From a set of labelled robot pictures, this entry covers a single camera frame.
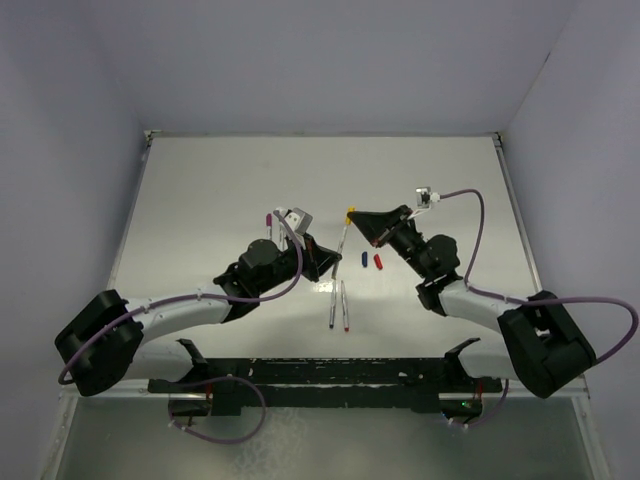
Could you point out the silver pen blue tip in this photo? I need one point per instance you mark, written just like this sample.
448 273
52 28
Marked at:
333 301

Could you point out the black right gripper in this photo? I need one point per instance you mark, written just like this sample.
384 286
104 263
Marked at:
377 226

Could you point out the yellow pen cap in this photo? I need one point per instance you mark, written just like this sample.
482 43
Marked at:
350 210

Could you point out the silver pen purple tip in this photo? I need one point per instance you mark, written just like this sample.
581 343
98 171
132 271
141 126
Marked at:
269 230

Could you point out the aluminium table edge rail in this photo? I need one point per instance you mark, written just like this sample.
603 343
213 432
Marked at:
499 148

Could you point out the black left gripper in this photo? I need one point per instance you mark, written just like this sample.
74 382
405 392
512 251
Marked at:
326 258

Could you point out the silver pen yellow tip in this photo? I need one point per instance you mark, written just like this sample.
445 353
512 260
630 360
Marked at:
340 248

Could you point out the red pen cap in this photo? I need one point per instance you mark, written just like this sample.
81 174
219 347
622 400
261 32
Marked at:
378 262

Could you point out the silver pen red tip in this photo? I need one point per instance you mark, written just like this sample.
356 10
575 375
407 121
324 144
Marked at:
344 307

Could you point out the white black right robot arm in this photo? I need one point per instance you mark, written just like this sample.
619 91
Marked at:
543 347

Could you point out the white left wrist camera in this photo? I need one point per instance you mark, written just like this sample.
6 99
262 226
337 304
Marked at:
298 220

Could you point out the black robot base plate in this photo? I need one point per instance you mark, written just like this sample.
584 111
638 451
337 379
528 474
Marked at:
224 387

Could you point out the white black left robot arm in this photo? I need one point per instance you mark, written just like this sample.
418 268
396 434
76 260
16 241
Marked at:
112 339

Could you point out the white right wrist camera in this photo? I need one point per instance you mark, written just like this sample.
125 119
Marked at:
426 198

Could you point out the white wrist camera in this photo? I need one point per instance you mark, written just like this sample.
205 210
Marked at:
298 220
426 198

